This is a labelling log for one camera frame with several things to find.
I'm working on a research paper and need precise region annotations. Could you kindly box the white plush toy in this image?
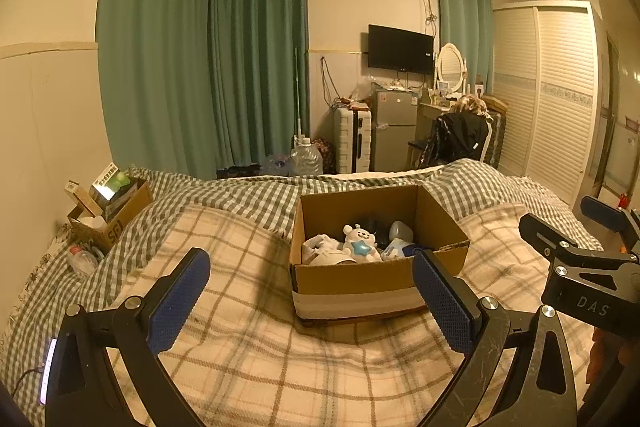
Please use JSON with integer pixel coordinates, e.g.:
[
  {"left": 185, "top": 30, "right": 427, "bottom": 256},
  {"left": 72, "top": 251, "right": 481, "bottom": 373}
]
[{"left": 342, "top": 224, "right": 381, "bottom": 263}]

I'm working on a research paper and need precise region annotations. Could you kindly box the black wall television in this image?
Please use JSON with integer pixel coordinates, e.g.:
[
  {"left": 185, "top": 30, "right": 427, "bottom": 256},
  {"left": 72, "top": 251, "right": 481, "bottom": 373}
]
[{"left": 367, "top": 24, "right": 435, "bottom": 76}]

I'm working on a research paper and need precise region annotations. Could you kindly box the white cloth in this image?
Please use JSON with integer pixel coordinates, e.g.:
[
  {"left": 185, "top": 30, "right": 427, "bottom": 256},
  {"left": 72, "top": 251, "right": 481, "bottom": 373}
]
[{"left": 301, "top": 234, "right": 346, "bottom": 265}]

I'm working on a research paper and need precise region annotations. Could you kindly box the wide green curtain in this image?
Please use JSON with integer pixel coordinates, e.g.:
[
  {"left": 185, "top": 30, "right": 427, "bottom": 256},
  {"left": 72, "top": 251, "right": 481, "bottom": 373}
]
[{"left": 95, "top": 0, "right": 211, "bottom": 180}]

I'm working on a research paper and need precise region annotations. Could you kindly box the beige carton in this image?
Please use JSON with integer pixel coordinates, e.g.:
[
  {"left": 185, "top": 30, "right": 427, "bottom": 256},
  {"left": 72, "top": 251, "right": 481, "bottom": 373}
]
[{"left": 65, "top": 180, "right": 103, "bottom": 220}]

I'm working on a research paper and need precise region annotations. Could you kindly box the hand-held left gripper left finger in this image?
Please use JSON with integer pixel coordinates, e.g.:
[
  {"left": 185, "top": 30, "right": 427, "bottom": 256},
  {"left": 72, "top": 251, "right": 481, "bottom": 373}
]
[{"left": 44, "top": 247, "right": 211, "bottom": 427}]

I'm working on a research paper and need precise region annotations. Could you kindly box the white tape roll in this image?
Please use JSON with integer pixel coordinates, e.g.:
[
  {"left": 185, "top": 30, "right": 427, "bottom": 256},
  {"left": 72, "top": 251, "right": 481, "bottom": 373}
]
[{"left": 312, "top": 252, "right": 358, "bottom": 266}]

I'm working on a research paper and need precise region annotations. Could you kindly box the narrow light green curtain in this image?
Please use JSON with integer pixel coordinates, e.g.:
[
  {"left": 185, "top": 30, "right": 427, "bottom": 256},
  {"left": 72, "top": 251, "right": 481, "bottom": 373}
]
[{"left": 434, "top": 0, "right": 495, "bottom": 98}]

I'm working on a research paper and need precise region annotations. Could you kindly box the white dressing table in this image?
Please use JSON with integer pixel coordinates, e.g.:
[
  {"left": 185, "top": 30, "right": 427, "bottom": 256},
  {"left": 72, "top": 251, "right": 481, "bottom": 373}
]
[{"left": 417, "top": 99, "right": 461, "bottom": 142}]

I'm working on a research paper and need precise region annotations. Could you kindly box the large clear water jug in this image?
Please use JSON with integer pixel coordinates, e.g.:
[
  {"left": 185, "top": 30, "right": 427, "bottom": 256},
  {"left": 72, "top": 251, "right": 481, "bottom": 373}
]
[{"left": 291, "top": 137, "right": 323, "bottom": 178}]

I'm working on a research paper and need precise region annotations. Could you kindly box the white oval mirror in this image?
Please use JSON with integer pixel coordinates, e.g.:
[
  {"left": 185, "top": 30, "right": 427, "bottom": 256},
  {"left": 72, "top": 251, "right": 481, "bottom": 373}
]
[{"left": 435, "top": 43, "right": 467, "bottom": 98}]

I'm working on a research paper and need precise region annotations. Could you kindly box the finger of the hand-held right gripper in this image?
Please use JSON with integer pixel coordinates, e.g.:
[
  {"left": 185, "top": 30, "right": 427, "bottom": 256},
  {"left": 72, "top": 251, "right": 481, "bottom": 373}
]
[
  {"left": 581, "top": 196, "right": 640, "bottom": 260},
  {"left": 518, "top": 213, "right": 636, "bottom": 270}
]

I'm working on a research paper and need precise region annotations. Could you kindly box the white suitcase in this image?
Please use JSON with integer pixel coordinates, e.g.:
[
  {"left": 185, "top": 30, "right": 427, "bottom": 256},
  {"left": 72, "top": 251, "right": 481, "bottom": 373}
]
[{"left": 333, "top": 106, "right": 373, "bottom": 174}]

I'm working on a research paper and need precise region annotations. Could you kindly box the small printed cardboard box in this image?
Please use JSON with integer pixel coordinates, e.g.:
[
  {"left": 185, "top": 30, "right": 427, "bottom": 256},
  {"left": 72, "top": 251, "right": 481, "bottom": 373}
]
[{"left": 67, "top": 177, "right": 153, "bottom": 255}]

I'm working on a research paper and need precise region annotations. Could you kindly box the grey small fridge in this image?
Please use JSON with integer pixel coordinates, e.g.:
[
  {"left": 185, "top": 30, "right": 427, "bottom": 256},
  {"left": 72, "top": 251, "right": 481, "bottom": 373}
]
[{"left": 370, "top": 89, "right": 420, "bottom": 172}]

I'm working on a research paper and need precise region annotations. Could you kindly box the smartphone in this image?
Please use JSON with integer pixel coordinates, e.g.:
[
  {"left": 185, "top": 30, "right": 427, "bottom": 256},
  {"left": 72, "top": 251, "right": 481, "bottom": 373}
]
[{"left": 39, "top": 337, "right": 58, "bottom": 405}]

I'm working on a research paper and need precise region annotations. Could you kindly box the green carton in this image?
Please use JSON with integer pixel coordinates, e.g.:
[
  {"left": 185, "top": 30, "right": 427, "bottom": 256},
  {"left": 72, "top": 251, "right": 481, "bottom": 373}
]
[{"left": 90, "top": 162, "right": 132, "bottom": 202}]

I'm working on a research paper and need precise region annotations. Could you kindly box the green checked duvet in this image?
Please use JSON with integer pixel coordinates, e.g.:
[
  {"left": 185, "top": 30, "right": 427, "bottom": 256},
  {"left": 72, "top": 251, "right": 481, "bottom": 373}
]
[{"left": 0, "top": 158, "right": 576, "bottom": 388}]

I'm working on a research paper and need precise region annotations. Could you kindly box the green corner curtain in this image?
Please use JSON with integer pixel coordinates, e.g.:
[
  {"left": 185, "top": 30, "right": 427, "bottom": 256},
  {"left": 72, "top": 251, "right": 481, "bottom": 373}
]
[{"left": 205, "top": 0, "right": 308, "bottom": 172}]

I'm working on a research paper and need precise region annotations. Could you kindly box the black charging cable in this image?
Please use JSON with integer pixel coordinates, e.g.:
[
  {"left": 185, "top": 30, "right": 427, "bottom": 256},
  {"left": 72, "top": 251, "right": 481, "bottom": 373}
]
[{"left": 10, "top": 367, "right": 46, "bottom": 403}]

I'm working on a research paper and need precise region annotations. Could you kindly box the clear plastic bottle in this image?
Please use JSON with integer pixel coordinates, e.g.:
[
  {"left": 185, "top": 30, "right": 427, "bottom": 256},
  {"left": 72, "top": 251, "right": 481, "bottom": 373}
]
[{"left": 67, "top": 244, "right": 101, "bottom": 278}]

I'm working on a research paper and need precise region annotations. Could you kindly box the brown cardboard box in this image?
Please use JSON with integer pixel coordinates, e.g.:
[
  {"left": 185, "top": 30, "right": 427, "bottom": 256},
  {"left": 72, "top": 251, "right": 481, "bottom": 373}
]
[{"left": 289, "top": 184, "right": 471, "bottom": 322}]

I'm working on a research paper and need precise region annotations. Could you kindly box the dark patterned bag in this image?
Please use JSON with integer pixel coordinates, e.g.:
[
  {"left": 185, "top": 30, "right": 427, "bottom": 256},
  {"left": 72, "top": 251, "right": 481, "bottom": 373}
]
[{"left": 312, "top": 138, "right": 335, "bottom": 172}]

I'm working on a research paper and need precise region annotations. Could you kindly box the blue and white bottle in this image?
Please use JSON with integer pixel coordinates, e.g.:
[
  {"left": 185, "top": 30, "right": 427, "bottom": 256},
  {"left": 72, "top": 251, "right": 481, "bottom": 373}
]
[{"left": 382, "top": 221, "right": 417, "bottom": 260}]

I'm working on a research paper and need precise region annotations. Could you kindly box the beige plaid blanket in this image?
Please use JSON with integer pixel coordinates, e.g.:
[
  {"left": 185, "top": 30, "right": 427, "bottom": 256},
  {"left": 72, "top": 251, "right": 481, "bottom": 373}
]
[{"left": 105, "top": 202, "right": 596, "bottom": 427}]

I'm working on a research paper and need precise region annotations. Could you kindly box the black jacket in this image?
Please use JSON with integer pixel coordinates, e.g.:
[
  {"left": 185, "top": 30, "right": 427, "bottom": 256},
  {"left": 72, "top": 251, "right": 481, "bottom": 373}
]
[{"left": 420, "top": 112, "right": 491, "bottom": 168}]

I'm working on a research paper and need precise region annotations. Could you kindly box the white louvred wardrobe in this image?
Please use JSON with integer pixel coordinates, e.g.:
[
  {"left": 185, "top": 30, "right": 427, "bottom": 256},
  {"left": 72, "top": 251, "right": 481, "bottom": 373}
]
[{"left": 492, "top": 2, "right": 606, "bottom": 208}]

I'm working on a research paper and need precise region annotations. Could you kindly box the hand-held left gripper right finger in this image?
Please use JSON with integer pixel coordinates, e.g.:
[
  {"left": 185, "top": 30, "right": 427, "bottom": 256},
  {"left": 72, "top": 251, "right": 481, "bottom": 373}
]
[{"left": 412, "top": 249, "right": 581, "bottom": 427}]

